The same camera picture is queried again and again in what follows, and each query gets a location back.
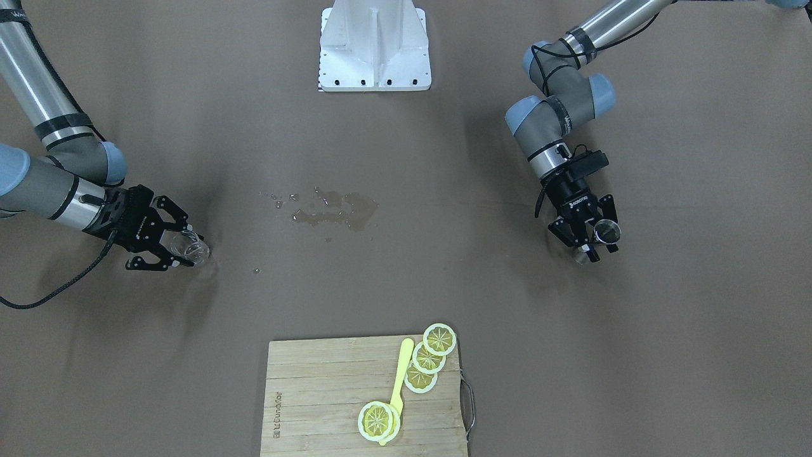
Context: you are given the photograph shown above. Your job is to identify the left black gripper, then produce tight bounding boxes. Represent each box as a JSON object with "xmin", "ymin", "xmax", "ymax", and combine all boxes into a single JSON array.
[{"xmin": 540, "ymin": 167, "xmax": 620, "ymax": 263}]

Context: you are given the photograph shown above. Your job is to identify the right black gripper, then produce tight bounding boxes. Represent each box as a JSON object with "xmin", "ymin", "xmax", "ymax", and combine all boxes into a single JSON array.
[{"xmin": 83, "ymin": 185, "xmax": 205, "ymax": 272}]

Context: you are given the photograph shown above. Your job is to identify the steel measuring jigger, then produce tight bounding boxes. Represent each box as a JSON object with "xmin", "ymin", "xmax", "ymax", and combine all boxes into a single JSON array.
[{"xmin": 573, "ymin": 219, "xmax": 622, "ymax": 264}]

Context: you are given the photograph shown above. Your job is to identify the small clear glass beaker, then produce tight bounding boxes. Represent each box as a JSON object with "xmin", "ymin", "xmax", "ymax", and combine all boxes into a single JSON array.
[{"xmin": 160, "ymin": 230, "xmax": 211, "ymax": 267}]

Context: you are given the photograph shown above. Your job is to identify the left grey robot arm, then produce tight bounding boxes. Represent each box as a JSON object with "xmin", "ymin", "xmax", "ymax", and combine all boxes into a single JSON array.
[{"xmin": 505, "ymin": 1, "xmax": 669, "ymax": 263}]

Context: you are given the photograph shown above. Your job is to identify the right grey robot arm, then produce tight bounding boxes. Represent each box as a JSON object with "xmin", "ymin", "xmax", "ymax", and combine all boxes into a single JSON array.
[{"xmin": 1, "ymin": 1, "xmax": 195, "ymax": 272}]

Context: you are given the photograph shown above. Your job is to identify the lemon slice front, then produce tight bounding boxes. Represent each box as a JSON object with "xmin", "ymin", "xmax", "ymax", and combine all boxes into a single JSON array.
[{"xmin": 422, "ymin": 323, "xmax": 457, "ymax": 357}]

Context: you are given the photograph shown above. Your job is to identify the spilled liquid puddle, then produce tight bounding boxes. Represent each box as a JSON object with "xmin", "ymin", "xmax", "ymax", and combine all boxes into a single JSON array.
[{"xmin": 253, "ymin": 186, "xmax": 381, "ymax": 245}]

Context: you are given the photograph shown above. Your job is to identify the lemon slice middle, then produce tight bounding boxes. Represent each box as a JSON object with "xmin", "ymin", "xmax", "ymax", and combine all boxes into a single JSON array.
[{"xmin": 412, "ymin": 342, "xmax": 447, "ymax": 375}]

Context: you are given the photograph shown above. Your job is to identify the bamboo cutting board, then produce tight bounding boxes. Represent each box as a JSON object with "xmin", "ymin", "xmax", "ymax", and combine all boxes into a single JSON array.
[{"xmin": 260, "ymin": 335, "xmax": 470, "ymax": 456}]

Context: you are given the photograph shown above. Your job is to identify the lemon slice back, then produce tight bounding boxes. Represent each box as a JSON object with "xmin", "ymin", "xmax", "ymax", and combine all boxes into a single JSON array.
[{"xmin": 404, "ymin": 362, "xmax": 438, "ymax": 394}]

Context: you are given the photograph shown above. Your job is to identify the yellow plastic spoon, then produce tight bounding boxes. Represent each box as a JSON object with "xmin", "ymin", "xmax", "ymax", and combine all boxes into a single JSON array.
[{"xmin": 378, "ymin": 337, "xmax": 415, "ymax": 446}]

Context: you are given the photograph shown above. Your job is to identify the lemon slice on spoon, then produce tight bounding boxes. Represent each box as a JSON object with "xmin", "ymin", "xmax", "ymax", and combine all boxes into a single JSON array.
[{"xmin": 357, "ymin": 401, "xmax": 402, "ymax": 446}]

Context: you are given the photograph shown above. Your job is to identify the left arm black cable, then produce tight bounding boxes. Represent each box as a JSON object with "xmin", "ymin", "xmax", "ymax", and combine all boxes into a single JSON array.
[{"xmin": 530, "ymin": 13, "xmax": 660, "ymax": 220}]

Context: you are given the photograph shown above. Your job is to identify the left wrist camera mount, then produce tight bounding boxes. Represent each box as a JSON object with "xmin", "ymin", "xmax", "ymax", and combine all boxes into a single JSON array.
[{"xmin": 557, "ymin": 150, "xmax": 609, "ymax": 183}]

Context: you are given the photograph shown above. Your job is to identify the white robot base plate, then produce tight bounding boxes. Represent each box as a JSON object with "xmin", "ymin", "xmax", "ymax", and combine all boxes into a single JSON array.
[{"xmin": 317, "ymin": 1, "xmax": 432, "ymax": 92}]

